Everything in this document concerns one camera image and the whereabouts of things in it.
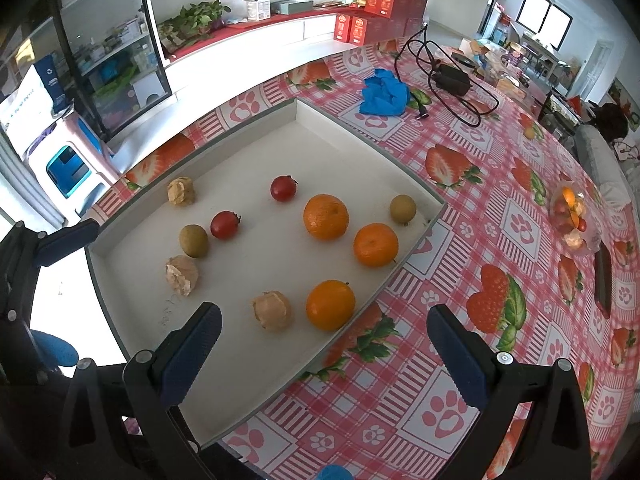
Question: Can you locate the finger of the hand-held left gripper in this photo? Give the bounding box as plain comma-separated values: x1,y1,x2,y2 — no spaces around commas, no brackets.
35,218,100,267

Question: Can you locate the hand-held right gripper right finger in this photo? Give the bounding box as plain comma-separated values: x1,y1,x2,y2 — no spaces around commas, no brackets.
427,304,592,480

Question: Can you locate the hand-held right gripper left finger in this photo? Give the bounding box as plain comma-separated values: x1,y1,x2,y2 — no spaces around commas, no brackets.
57,301,223,480

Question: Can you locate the small olive round fruit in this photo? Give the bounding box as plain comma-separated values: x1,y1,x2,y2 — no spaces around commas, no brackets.
179,224,209,259
390,194,417,225

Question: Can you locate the small red tomato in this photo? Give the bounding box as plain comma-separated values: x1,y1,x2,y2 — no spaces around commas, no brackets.
270,175,298,203
210,210,242,239

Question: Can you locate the orange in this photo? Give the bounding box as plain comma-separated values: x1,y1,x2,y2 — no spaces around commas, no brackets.
303,193,350,241
353,223,400,268
306,280,357,332

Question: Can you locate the clear bag of fruit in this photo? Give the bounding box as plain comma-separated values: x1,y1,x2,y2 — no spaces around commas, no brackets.
549,180,601,253

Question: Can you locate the white tray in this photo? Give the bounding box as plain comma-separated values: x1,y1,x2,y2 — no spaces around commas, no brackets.
84,97,447,451

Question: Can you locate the white blue plastic stool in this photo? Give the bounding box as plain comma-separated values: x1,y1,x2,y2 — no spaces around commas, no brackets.
27,110,121,223

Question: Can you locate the strawberry print tablecloth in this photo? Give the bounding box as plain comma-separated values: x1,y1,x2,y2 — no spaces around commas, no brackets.
92,37,640,480

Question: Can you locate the white blue bag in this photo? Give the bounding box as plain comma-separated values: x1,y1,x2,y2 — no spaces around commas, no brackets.
0,52,68,158

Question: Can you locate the smartphone with red case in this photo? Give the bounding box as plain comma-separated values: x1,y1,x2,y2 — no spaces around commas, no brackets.
594,245,613,320

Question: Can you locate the glass door cabinet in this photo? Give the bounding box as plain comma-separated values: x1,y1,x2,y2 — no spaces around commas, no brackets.
0,0,173,141

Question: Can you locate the grey sofa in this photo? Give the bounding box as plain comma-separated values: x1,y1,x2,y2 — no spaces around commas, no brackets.
572,122,640,211

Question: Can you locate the white low cabinet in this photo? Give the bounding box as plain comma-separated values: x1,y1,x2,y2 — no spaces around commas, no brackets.
107,7,351,173

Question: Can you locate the green potted plant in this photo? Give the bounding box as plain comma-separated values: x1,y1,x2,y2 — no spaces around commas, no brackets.
157,0,232,53

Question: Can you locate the crumpled blue glove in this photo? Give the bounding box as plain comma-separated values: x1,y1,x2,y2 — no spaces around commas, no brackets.
359,68,412,116

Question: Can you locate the pile of snack packages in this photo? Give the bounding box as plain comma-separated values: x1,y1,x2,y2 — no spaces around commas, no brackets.
460,37,531,98

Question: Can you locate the small white carton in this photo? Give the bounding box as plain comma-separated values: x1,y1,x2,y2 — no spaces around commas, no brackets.
234,0,282,22

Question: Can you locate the grey box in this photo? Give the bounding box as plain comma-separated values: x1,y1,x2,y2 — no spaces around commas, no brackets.
270,0,315,16

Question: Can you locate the window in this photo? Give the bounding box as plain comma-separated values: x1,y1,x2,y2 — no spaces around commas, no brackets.
515,0,573,52

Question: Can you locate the group of red gift boxes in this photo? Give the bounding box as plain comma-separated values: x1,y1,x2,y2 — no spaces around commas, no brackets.
333,0,430,45

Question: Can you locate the wall painting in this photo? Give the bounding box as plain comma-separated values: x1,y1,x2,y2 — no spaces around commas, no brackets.
607,77,636,111

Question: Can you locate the black power adapter with cable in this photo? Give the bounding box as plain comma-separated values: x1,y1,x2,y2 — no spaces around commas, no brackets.
395,25,501,128

